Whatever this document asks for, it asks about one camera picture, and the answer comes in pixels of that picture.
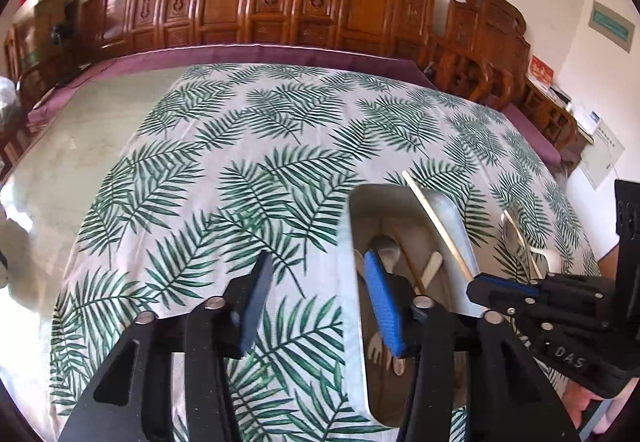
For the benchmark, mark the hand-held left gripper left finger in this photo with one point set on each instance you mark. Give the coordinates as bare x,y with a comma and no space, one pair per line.
255,302

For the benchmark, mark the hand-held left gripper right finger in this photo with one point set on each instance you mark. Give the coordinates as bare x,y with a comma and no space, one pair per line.
382,307

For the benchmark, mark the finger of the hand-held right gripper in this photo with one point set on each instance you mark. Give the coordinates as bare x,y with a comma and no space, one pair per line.
505,284
500,303

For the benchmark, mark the pale wooden chopstick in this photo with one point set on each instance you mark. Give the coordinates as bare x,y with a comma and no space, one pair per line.
435,222
527,254

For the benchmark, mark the dark wooden chopstick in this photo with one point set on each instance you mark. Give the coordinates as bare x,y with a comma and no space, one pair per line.
407,262

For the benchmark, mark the wooden spoon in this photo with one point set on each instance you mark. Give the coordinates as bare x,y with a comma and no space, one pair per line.
387,249

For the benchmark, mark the wooden knife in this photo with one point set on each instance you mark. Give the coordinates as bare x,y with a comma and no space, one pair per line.
432,267

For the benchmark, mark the grey metal rectangular tray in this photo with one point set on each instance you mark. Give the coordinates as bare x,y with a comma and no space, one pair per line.
445,217

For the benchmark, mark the person's right hand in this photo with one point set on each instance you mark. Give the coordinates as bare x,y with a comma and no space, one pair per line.
585,407

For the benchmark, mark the purple armchair cushion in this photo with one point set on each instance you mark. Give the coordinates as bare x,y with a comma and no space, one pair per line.
530,131

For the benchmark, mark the leaf print tablecloth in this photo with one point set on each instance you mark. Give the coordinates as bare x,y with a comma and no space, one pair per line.
225,146

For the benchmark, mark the wooden side table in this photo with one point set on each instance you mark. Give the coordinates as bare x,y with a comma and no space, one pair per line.
550,116

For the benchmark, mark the white telephone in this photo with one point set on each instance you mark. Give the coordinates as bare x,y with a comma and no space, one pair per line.
587,121

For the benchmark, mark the purple sofa cushion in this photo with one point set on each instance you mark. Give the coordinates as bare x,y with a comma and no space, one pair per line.
250,52

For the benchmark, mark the carved wooden armchair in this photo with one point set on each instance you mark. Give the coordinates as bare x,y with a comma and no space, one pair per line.
490,31

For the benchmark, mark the clear plastic bag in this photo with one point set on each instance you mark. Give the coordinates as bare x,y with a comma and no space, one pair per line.
10,96

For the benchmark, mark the white wall panel cover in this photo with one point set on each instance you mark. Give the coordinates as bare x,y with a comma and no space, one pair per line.
602,154

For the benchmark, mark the grey wall electrical box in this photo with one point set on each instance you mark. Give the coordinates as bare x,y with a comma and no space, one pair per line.
611,25

